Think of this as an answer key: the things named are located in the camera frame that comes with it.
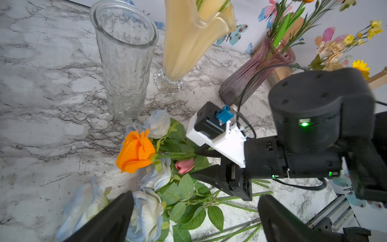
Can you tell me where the orange yellow tulip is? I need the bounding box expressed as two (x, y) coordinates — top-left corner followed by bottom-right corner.
(269, 0), (313, 48)

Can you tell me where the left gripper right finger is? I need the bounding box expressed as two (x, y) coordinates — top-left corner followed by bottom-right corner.
(258, 195), (345, 242)

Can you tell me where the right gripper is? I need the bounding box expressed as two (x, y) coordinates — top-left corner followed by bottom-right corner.
(191, 136), (342, 201)

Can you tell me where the pink rose tall stem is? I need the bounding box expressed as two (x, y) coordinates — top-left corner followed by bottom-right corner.
(196, 0), (204, 11)

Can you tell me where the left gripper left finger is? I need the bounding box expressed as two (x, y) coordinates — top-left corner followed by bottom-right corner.
(64, 190), (134, 242)

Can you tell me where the sunflower bouquet in white vase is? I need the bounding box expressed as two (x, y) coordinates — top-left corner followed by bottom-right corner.
(308, 20), (384, 71)

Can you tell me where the wooden wall shelf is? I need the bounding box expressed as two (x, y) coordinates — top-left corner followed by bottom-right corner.
(272, 16), (387, 91)

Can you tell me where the white blue rose left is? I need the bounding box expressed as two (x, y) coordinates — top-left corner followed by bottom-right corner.
(139, 158), (172, 191)

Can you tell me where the purple ribbed glass vase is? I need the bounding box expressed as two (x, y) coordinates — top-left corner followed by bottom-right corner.
(219, 36), (295, 105)

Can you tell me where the yellow ruffled glass vase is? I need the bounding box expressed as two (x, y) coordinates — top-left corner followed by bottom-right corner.
(154, 0), (236, 94)

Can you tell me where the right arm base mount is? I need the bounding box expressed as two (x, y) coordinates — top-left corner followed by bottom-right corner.
(306, 210), (371, 242)

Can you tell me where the clear glass vase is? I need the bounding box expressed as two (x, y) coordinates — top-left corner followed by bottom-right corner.
(90, 1), (158, 120)

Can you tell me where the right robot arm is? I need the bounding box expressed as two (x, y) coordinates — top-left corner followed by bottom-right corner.
(186, 68), (387, 204)

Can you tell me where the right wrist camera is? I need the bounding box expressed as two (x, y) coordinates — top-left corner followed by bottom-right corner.
(186, 102), (247, 168)

